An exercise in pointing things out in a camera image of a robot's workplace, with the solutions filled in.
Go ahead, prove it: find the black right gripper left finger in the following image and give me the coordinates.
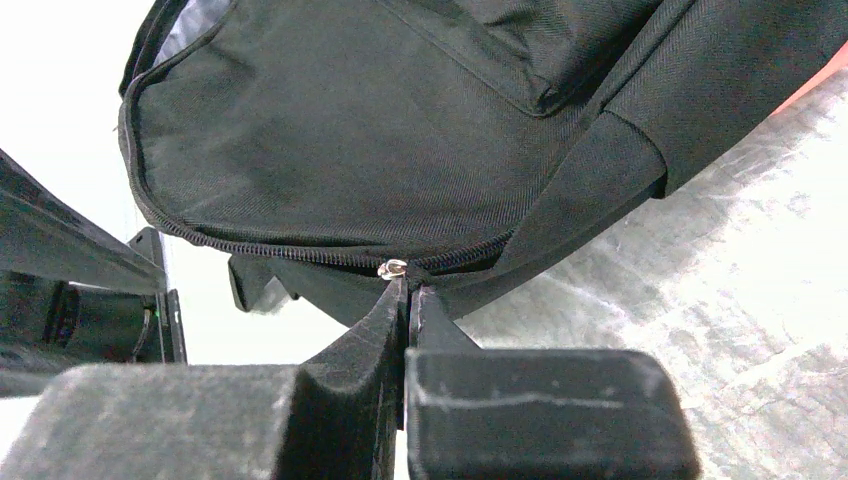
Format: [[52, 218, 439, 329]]
[[1, 278, 408, 479]]

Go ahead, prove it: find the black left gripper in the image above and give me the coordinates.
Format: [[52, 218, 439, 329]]
[[1, 152, 187, 398]]

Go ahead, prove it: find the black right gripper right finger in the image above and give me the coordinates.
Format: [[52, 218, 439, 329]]
[[405, 288, 701, 479]]

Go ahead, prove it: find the black student backpack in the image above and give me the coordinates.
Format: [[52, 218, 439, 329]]
[[118, 0, 847, 325]]

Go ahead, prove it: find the orange plastic desk organizer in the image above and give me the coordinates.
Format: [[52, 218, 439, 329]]
[[771, 43, 848, 116]]

